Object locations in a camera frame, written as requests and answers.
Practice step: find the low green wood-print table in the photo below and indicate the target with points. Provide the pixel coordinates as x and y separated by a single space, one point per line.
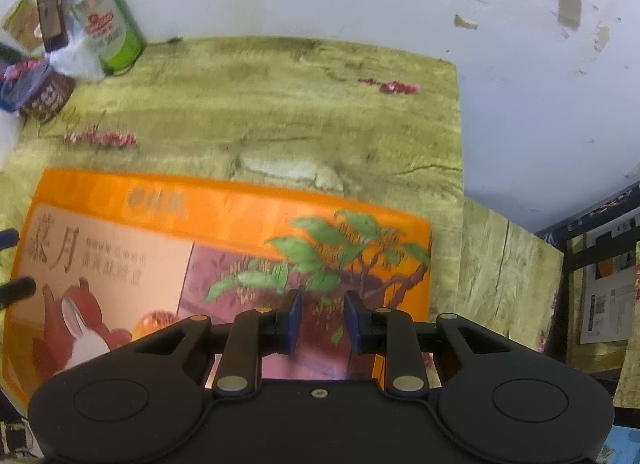
505 269

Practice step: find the brown jar with purple lid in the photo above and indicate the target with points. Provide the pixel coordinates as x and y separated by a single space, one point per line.
47 96

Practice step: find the white plastic bag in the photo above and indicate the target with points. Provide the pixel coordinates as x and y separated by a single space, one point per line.
80 61

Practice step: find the orange gift box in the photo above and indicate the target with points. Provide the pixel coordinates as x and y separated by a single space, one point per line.
150 224

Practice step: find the clear container with red lid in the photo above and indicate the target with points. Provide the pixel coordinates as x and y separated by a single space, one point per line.
22 79

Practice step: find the cardboard box with white label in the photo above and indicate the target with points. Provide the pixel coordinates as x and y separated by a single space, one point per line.
607 294

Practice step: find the brown smartphone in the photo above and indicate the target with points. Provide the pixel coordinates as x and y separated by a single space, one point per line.
52 9

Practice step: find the white cylinder container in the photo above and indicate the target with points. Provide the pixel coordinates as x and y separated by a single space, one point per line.
7 134

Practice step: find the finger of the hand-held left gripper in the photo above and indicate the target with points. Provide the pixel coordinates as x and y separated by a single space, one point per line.
7 239
17 290

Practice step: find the black metal shelf frame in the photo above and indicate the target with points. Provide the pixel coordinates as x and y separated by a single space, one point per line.
572 294

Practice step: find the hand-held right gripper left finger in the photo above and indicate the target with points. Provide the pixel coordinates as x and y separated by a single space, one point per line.
292 321

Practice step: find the beige green snack packet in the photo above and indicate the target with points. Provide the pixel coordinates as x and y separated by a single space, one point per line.
22 24

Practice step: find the green wood-print desktop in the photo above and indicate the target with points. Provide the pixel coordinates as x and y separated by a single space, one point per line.
300 109

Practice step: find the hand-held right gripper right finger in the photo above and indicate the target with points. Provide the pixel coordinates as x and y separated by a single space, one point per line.
355 324

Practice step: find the green white beer can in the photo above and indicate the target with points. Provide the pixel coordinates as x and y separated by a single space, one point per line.
110 29

